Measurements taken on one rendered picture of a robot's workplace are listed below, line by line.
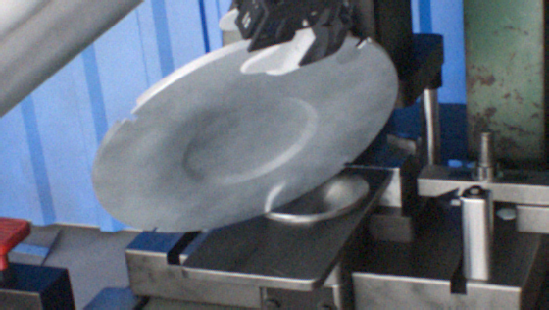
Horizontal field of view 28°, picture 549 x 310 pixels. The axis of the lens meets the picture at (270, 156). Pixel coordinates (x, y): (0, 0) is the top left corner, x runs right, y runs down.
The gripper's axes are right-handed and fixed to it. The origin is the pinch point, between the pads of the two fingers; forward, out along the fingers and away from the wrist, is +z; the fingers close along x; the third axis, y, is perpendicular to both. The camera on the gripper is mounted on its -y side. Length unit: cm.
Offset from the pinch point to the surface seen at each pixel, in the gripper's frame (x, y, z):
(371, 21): -6.6, -18.4, 12.4
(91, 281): -41, -30, 182
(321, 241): 10.9, -6.1, 19.9
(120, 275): -40, -36, 180
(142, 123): 0.0, 10.8, 6.0
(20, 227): -7.8, 14.8, 41.4
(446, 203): 12.3, -19.1, 17.3
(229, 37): -30, -26, 54
